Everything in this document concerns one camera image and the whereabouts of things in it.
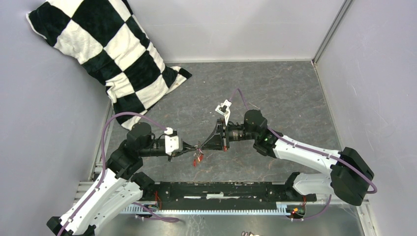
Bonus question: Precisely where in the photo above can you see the black white checkered cloth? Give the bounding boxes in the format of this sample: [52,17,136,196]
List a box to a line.
[27,0,191,130]

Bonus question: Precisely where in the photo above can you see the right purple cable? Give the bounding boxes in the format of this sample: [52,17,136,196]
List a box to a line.
[228,88,378,222]

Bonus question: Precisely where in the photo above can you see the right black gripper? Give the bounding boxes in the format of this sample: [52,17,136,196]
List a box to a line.
[201,118,258,151]

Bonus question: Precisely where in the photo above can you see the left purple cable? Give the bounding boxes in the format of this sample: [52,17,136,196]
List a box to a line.
[57,112,181,236]

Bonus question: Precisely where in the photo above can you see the blue slotted cable duct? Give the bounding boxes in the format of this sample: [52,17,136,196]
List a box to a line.
[120,203,291,215]

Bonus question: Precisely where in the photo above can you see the purple cable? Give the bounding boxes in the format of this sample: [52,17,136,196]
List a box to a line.
[57,112,181,236]
[228,88,378,222]

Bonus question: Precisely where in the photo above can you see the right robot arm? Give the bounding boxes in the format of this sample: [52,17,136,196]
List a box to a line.
[199,110,377,206]

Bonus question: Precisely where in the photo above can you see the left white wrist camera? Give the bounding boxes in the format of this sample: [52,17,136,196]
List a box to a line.
[164,127,183,156]

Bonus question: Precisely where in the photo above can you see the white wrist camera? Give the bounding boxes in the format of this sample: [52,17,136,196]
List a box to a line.
[164,127,183,156]
[215,99,232,125]

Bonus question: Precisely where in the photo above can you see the red key tag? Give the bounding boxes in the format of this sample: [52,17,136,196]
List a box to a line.
[193,153,204,167]

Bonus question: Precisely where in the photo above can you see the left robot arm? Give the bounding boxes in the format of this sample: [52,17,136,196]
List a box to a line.
[47,122,193,236]

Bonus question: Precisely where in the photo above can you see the large metal keyring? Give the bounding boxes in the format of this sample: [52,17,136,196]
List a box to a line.
[194,143,204,156]

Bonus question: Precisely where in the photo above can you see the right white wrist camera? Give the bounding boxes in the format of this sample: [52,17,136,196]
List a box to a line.
[215,99,232,125]

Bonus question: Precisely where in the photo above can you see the aluminium frame rail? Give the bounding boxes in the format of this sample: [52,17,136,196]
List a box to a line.
[63,181,380,236]

